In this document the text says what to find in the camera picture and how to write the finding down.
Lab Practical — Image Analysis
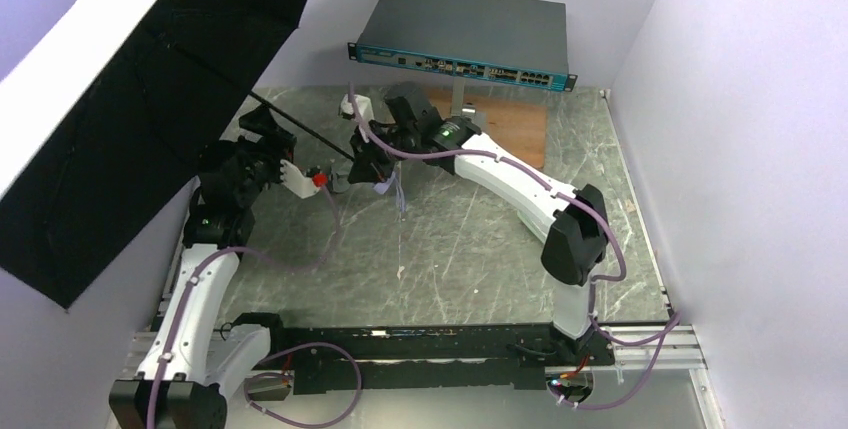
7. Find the metal stand post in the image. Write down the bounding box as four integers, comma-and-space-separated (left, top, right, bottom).
450, 77, 487, 131

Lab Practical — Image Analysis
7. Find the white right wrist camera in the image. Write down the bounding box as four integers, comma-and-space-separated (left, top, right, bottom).
338, 94, 374, 123

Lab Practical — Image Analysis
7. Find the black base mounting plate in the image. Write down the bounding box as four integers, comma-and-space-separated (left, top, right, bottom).
254, 323, 616, 395

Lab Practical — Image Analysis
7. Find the purple folding umbrella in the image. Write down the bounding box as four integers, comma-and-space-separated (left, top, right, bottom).
0, 0, 407, 311

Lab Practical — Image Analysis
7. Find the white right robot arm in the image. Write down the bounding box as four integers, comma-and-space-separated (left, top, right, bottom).
339, 82, 610, 339

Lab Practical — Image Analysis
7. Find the red handled adjustable wrench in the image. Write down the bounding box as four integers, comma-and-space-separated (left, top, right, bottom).
306, 164, 350, 194

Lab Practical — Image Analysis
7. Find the grey network switch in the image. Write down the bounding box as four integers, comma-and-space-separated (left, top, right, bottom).
347, 0, 577, 92

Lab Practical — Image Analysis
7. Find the wooden base board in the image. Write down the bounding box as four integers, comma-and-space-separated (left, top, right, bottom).
463, 91, 548, 170

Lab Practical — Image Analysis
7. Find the mint green umbrella case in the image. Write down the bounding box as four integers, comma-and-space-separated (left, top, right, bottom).
517, 210, 547, 243

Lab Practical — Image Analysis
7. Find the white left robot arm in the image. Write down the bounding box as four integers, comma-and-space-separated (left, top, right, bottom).
109, 106, 296, 428

